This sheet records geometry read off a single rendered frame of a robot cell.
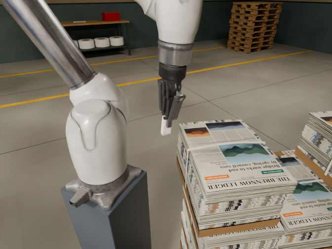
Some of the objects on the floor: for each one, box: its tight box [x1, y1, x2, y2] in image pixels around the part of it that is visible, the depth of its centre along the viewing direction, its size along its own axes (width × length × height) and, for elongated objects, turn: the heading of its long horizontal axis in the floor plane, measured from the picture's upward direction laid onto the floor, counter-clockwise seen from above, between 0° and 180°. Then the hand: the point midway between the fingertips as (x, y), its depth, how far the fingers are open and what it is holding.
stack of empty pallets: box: [227, 1, 283, 54], centre depth 661 cm, size 126×86×130 cm
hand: (166, 125), depth 69 cm, fingers closed
